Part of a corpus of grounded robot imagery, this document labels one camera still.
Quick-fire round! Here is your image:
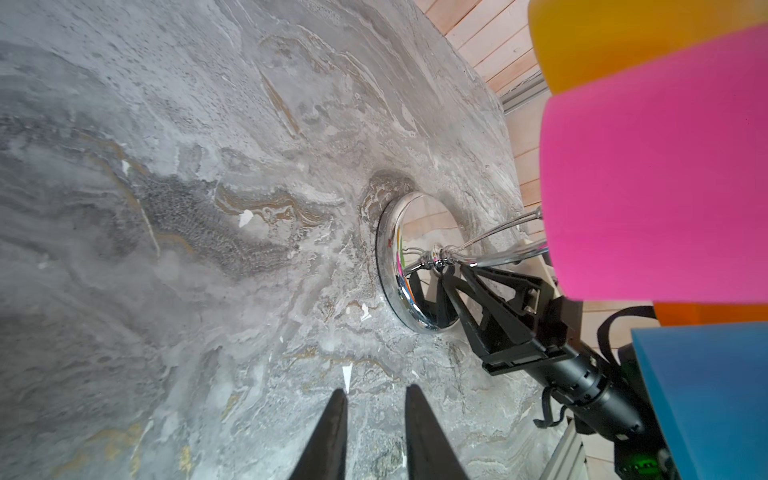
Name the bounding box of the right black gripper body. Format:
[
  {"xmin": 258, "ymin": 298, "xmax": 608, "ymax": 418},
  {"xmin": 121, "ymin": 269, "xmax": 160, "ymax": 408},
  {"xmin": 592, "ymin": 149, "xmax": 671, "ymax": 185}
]
[{"xmin": 440, "ymin": 266, "xmax": 585, "ymax": 375}]

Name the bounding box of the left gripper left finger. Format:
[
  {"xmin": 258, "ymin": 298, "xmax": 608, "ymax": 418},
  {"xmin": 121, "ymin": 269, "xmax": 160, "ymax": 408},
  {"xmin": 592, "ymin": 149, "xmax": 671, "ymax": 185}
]
[{"xmin": 289, "ymin": 389, "xmax": 348, "ymax": 480}]

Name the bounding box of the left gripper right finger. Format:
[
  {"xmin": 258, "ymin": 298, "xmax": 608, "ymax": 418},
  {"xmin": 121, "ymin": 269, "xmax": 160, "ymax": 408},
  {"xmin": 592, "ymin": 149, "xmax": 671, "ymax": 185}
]
[{"xmin": 405, "ymin": 384, "xmax": 468, "ymax": 480}]

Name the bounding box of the orange wine glass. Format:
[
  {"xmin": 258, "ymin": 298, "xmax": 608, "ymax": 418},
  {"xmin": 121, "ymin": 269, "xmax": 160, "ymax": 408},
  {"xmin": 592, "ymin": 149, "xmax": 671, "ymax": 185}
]
[{"xmin": 653, "ymin": 302, "xmax": 768, "ymax": 327}]

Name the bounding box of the blue wine glass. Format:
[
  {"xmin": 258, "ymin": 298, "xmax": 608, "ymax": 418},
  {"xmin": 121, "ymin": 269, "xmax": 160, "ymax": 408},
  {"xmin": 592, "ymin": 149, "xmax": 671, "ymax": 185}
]
[{"xmin": 632, "ymin": 322, "xmax": 767, "ymax": 479}]

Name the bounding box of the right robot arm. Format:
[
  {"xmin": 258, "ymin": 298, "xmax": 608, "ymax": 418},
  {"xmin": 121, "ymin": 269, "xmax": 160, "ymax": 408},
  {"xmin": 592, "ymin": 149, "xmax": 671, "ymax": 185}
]
[{"xmin": 437, "ymin": 266, "xmax": 680, "ymax": 479}]

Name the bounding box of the chrome wine glass rack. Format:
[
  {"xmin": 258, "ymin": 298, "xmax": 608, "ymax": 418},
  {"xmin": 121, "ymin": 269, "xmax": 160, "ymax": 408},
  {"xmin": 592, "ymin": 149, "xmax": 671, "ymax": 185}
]
[{"xmin": 375, "ymin": 192, "xmax": 548, "ymax": 333}]

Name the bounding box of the pink wine glass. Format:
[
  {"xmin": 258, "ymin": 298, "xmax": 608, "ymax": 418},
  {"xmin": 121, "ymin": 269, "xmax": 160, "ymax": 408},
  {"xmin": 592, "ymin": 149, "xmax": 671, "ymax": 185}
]
[{"xmin": 540, "ymin": 25, "xmax": 767, "ymax": 304}]

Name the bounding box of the yellow wine glass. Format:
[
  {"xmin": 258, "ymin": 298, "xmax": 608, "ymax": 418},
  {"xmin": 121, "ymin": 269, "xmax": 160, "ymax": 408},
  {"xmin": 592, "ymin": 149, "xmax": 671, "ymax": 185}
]
[{"xmin": 528, "ymin": 0, "xmax": 767, "ymax": 94}]

